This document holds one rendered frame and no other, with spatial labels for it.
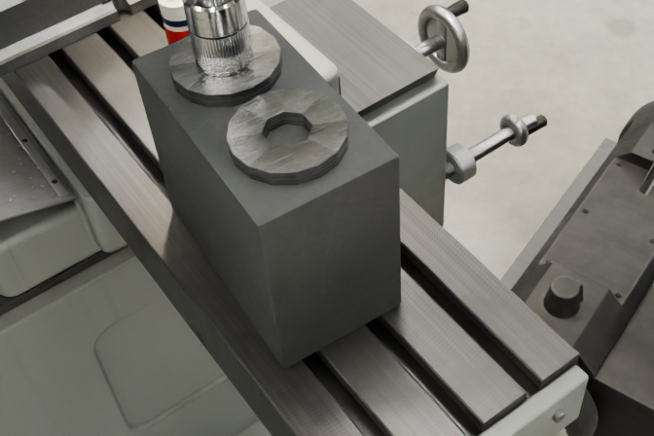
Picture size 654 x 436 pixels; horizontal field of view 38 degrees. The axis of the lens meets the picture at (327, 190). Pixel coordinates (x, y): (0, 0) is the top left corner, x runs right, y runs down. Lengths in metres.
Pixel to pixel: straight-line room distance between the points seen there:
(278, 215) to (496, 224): 1.51
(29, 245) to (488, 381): 0.56
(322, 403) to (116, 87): 0.46
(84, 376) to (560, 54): 1.65
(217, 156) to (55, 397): 0.67
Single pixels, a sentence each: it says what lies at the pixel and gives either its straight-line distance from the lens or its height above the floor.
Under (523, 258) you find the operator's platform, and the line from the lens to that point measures 1.58.
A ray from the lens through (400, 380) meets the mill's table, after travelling 0.80.
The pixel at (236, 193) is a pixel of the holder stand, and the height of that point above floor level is 1.14.
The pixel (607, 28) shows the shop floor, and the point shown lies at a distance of 2.68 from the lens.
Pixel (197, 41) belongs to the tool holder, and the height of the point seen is 1.18.
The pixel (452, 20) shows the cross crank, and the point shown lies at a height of 0.70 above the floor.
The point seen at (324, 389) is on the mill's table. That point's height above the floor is 0.95.
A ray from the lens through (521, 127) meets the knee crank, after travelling 1.57.
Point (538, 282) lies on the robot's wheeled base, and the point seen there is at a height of 0.61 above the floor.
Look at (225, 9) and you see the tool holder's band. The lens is 0.72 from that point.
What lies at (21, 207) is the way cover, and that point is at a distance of 1.07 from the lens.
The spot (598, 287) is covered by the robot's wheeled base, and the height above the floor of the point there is 0.61.
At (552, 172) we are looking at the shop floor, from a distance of 2.27.
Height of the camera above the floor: 1.64
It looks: 48 degrees down
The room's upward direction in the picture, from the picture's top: 6 degrees counter-clockwise
